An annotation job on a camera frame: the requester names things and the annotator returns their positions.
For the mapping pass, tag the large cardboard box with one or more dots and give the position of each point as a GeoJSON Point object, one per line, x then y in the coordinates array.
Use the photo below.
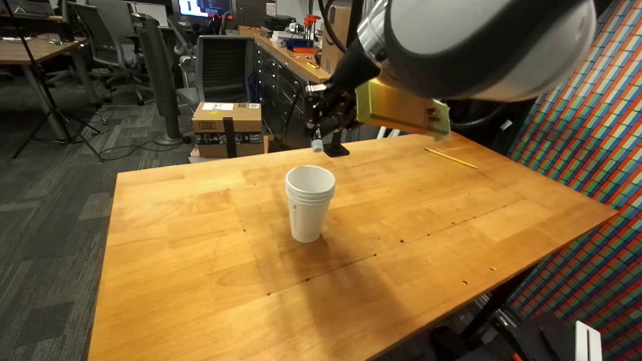
{"type": "Point", "coordinates": [340, 25]}

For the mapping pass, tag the computer monitor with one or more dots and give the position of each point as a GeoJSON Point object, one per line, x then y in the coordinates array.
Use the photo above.
{"type": "Point", "coordinates": [192, 6]}

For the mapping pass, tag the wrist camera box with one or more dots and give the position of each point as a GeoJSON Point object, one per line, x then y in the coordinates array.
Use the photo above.
{"type": "Point", "coordinates": [402, 108]}

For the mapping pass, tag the white flat panel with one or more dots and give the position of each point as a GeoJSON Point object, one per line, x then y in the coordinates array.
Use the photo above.
{"type": "Point", "coordinates": [588, 342]}

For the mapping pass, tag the cabinet with wooden top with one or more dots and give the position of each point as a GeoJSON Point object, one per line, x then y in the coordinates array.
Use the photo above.
{"type": "Point", "coordinates": [288, 101]}

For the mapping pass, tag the wooden office desk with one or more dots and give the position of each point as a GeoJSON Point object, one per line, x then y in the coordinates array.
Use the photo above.
{"type": "Point", "coordinates": [33, 51]}

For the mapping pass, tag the Franka robot arm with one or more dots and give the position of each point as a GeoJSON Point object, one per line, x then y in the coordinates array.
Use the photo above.
{"type": "Point", "coordinates": [482, 40]}

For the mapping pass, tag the grey marker pen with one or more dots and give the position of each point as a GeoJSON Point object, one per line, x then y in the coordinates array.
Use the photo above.
{"type": "Point", "coordinates": [318, 144]}

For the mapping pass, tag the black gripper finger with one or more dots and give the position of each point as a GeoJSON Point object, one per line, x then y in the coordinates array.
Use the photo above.
{"type": "Point", "coordinates": [316, 113]}
{"type": "Point", "coordinates": [336, 141]}

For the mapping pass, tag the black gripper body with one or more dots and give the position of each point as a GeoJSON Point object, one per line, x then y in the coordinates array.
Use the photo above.
{"type": "Point", "coordinates": [338, 101]}

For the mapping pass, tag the black square cabinet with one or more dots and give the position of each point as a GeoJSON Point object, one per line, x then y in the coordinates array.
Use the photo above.
{"type": "Point", "coordinates": [222, 67]}

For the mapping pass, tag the black tripod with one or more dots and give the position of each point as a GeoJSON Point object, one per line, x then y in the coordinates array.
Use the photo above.
{"type": "Point", "coordinates": [56, 120]}

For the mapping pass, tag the colourful woven cloth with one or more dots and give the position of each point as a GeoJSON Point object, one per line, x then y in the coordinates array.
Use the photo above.
{"type": "Point", "coordinates": [602, 268]}

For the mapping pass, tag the grey office chair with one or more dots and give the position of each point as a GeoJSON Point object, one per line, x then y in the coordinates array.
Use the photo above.
{"type": "Point", "coordinates": [100, 33]}

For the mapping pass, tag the white foam cup stack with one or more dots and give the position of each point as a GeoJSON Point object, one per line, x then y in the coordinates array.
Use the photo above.
{"type": "Point", "coordinates": [309, 207]}

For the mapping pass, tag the black table frame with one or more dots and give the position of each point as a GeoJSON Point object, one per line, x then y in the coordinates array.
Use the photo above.
{"type": "Point", "coordinates": [498, 304]}

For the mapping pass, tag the small cardboard box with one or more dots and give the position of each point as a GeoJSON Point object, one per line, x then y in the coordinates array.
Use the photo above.
{"type": "Point", "coordinates": [225, 118]}

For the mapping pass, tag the yellow pencil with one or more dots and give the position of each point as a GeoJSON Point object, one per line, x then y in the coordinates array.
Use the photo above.
{"type": "Point", "coordinates": [451, 158]}

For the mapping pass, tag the orange box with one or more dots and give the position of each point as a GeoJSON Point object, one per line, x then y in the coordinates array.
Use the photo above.
{"type": "Point", "coordinates": [305, 52]}

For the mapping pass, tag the white pipe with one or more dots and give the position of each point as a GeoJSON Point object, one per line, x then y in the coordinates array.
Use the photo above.
{"type": "Point", "coordinates": [386, 134]}

